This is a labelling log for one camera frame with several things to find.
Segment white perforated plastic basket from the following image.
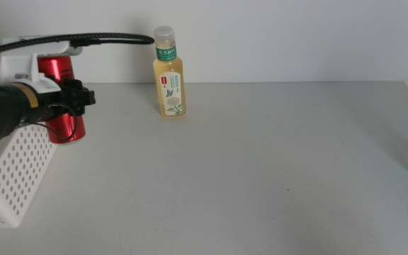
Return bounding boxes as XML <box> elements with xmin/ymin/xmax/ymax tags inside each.
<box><xmin>0</xmin><ymin>123</ymin><xmax>58</xmax><ymax>228</ymax></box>

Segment yellow tea bottle green label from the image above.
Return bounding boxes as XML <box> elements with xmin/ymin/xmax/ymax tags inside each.
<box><xmin>152</xmin><ymin>25</ymin><xmax>186</xmax><ymax>118</ymax></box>

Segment red cola can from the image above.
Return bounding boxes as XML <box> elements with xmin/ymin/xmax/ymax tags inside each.
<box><xmin>36</xmin><ymin>55</ymin><xmax>86</xmax><ymax>145</ymax></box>

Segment thin black wire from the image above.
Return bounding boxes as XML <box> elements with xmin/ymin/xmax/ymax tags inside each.
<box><xmin>23</xmin><ymin>102</ymin><xmax>79</xmax><ymax>142</ymax></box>

